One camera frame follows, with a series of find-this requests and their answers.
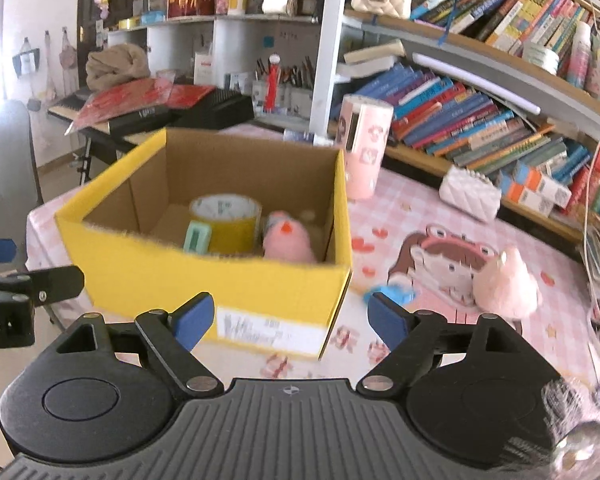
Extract blue wrapper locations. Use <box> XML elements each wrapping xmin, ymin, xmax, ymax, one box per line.
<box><xmin>363</xmin><ymin>285</ymin><xmax>416</xmax><ymax>307</ymax></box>

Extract mint green small device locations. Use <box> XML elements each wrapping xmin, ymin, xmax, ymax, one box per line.
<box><xmin>183</xmin><ymin>220</ymin><xmax>212</xmax><ymax>255</ymax></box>

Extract pink cone plush toy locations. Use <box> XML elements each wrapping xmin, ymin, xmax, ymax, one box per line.
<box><xmin>472</xmin><ymin>246</ymin><xmax>542</xmax><ymax>320</ymax></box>

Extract yellow tape roll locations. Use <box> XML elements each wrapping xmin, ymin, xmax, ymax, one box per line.
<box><xmin>188</xmin><ymin>194</ymin><xmax>262</xmax><ymax>256</ymax></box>

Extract yellow cardboard box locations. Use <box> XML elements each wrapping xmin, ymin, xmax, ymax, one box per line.
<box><xmin>55</xmin><ymin>128</ymin><xmax>352</xmax><ymax>359</ymax></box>

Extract small pink round plush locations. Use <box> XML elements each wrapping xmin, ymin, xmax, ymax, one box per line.
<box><xmin>262</xmin><ymin>211</ymin><xmax>316</xmax><ymax>264</ymax></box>

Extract grey chair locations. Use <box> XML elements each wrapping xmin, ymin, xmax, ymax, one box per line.
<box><xmin>0</xmin><ymin>101</ymin><xmax>43</xmax><ymax>260</ymax></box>

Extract pink cartoon tablecloth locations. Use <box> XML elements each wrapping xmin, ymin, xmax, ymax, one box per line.
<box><xmin>25</xmin><ymin>123</ymin><xmax>600</xmax><ymax>461</ymax></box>

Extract white quilted pouch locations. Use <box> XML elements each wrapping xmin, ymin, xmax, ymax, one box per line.
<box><xmin>439</xmin><ymin>166</ymin><xmax>502</xmax><ymax>223</ymax></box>

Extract white orange box lower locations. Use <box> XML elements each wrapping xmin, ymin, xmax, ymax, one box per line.
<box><xmin>496</xmin><ymin>174</ymin><xmax>554</xmax><ymax>218</ymax></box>

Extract white orange box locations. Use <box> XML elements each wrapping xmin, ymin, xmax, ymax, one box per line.
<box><xmin>513</xmin><ymin>162</ymin><xmax>572</xmax><ymax>208</ymax></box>
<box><xmin>496</xmin><ymin>174</ymin><xmax>554</xmax><ymax>218</ymax></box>

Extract red paper decorations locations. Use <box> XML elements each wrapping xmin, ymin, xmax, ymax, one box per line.
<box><xmin>69</xmin><ymin>77</ymin><xmax>215</xmax><ymax>132</ymax></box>

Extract white orange box upper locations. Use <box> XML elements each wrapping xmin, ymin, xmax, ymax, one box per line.
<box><xmin>513</xmin><ymin>162</ymin><xmax>572</xmax><ymax>208</ymax></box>

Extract brown knitted cloth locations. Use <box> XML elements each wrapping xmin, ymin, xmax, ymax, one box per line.
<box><xmin>85</xmin><ymin>44</ymin><xmax>150</xmax><ymax>92</ymax></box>

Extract row of lower shelf books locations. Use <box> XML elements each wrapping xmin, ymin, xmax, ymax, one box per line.
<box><xmin>336</xmin><ymin>56</ymin><xmax>593</xmax><ymax>185</ymax></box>

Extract pink cylindrical humidifier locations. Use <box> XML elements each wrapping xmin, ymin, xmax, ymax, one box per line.
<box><xmin>336</xmin><ymin>94</ymin><xmax>393</xmax><ymax>200</ymax></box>

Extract black electronic keyboard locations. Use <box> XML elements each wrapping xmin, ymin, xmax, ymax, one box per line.
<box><xmin>47</xmin><ymin>84</ymin><xmax>257</xmax><ymax>148</ymax></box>

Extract white wooden bookshelf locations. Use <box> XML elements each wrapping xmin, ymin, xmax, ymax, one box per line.
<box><xmin>107</xmin><ymin>0</ymin><xmax>600</xmax><ymax>246</ymax></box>

